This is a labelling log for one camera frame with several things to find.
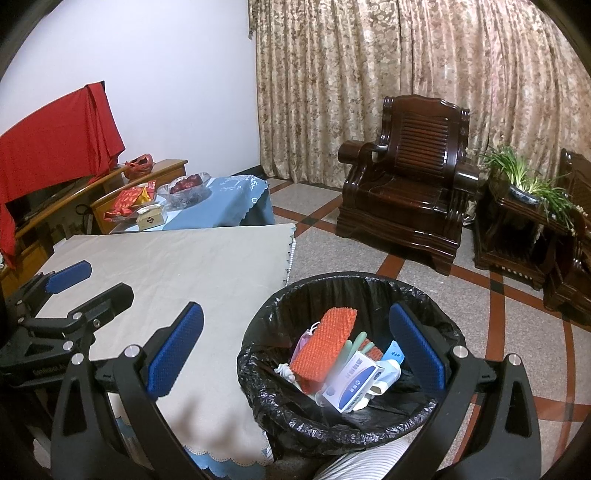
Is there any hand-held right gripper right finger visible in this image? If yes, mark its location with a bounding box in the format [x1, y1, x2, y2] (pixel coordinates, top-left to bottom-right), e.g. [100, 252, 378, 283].
[389, 302, 542, 480]

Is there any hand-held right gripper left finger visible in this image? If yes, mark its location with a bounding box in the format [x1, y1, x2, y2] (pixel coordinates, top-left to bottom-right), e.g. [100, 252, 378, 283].
[51, 302, 205, 480]

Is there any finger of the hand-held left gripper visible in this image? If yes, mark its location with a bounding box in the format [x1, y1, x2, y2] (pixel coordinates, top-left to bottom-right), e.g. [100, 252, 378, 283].
[23, 283, 134, 356]
[7, 260, 93, 319]

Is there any blue white tube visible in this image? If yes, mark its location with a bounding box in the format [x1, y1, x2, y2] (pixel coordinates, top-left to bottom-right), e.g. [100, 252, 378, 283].
[369, 340, 404, 398]

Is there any green rubber glove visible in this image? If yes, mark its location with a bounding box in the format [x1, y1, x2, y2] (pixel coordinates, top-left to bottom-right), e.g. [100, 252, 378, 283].
[339, 331, 368, 370]

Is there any waste bin with black liner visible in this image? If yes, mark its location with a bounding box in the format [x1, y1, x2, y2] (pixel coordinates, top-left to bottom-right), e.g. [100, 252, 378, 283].
[236, 271, 467, 462]

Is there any black television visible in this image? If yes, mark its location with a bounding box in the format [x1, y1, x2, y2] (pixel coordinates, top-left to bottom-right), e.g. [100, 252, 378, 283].
[14, 180, 93, 222]

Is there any beige tissue box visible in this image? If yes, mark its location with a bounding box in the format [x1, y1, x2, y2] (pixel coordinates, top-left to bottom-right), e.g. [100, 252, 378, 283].
[136, 206, 166, 230]

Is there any red snack packet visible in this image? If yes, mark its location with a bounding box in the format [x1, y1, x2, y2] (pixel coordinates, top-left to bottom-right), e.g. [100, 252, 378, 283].
[104, 184, 157, 220]

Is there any glass fruit bowl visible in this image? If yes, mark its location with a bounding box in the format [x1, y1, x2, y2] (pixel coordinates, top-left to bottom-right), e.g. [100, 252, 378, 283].
[157, 173, 213, 209]

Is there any red patterned bag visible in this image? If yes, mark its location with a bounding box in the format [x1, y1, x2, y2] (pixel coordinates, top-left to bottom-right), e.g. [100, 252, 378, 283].
[124, 154, 154, 180]

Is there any person's striped clothing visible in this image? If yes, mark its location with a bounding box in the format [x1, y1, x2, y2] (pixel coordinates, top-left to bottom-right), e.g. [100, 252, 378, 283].
[314, 438, 444, 480]

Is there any wooden television cabinet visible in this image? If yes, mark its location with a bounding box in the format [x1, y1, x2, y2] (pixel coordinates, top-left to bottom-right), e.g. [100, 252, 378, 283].
[0, 159, 189, 296]

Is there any red cloth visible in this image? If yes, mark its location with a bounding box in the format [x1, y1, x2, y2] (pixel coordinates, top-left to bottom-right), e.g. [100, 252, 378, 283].
[0, 82, 126, 271]

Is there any dark wooden side table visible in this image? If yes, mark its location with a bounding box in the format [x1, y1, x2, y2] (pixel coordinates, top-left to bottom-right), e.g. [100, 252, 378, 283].
[473, 178, 573, 291]

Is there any blue embroidered tablecloth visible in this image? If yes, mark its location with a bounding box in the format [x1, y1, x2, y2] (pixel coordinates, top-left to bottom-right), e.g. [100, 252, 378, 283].
[111, 175, 276, 232]

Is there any green potted plant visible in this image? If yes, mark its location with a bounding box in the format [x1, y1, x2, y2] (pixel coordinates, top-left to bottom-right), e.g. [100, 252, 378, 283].
[480, 145, 583, 232]

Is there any dark wooden slatted armchair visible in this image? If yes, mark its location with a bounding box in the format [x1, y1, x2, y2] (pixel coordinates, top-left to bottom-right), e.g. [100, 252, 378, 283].
[335, 95, 481, 276]

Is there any beige patterned curtain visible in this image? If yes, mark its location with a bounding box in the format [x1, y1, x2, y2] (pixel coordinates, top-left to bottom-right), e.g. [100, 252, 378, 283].
[248, 0, 591, 232]

